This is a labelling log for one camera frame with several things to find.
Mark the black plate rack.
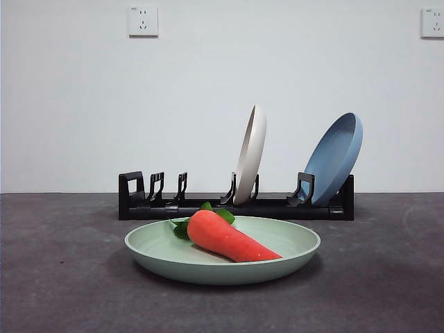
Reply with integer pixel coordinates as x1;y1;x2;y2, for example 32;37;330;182
118;171;355;221

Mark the white wall socket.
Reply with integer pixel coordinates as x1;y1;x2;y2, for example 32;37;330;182
128;5;160;38
420;7;444;39

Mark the orange toy carrot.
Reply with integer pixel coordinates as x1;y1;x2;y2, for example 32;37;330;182
169;201;284;263

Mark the blue plate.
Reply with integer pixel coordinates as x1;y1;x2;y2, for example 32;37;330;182
298;112;364;206

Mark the beige plate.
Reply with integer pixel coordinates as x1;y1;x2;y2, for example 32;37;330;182
232;104;268;205

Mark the green plate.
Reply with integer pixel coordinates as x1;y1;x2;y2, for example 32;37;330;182
123;214;322;286

